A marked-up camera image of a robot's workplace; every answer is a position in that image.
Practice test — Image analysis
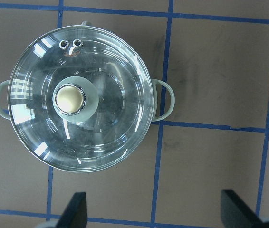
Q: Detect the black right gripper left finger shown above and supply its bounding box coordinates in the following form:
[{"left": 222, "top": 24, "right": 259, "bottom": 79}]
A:
[{"left": 57, "top": 192, "right": 87, "bottom": 228}]

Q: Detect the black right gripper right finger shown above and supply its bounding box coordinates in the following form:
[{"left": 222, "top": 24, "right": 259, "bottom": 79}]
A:
[{"left": 221, "top": 190, "right": 268, "bottom": 228}]

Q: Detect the glass pot lid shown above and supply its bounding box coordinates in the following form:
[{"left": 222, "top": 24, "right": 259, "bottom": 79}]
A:
[{"left": 8, "top": 25, "right": 154, "bottom": 172}]

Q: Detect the pale green cooking pot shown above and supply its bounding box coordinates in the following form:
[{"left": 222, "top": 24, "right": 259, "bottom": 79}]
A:
[{"left": 0, "top": 22, "right": 175, "bottom": 132}]

